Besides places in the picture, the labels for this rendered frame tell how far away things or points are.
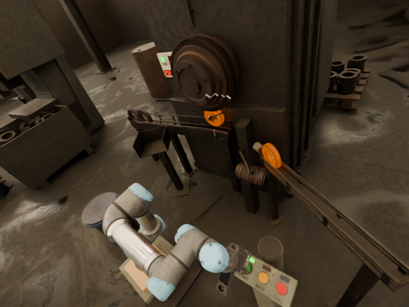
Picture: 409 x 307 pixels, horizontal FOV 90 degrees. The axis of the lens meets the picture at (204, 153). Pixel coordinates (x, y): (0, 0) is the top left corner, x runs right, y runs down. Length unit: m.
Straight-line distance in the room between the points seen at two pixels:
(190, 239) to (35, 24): 3.39
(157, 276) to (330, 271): 1.25
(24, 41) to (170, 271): 3.30
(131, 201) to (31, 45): 2.93
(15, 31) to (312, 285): 3.85
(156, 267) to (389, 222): 1.65
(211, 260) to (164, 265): 0.15
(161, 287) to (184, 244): 0.13
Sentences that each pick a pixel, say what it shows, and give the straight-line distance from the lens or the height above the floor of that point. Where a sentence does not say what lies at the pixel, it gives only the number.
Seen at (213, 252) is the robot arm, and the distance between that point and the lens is 0.64.
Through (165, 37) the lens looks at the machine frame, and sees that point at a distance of 1.63.
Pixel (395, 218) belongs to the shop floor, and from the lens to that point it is 2.01.
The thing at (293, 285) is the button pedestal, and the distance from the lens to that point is 1.01.
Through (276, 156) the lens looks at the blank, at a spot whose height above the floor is 0.75.
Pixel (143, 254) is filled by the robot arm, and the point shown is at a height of 0.98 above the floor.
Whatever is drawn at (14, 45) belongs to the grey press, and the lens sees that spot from 3.53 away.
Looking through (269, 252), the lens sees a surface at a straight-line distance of 1.15.
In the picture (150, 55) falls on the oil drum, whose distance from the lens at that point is 4.14.
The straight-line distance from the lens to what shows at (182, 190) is 2.16.
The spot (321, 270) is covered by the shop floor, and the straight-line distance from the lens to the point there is 1.70.
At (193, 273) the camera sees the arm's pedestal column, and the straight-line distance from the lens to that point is 1.73.
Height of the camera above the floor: 1.58
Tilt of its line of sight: 40 degrees down
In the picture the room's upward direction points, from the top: 19 degrees counter-clockwise
